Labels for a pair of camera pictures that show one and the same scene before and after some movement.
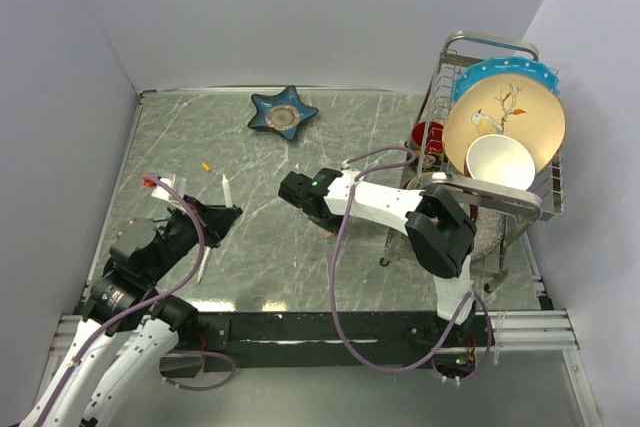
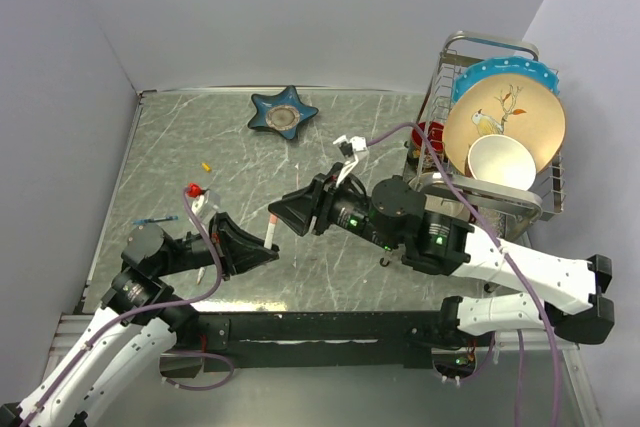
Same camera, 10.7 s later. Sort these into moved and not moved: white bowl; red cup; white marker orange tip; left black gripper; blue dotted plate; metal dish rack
Moved: white marker orange tip; left black gripper
Not moved: metal dish rack; blue dotted plate; red cup; white bowl
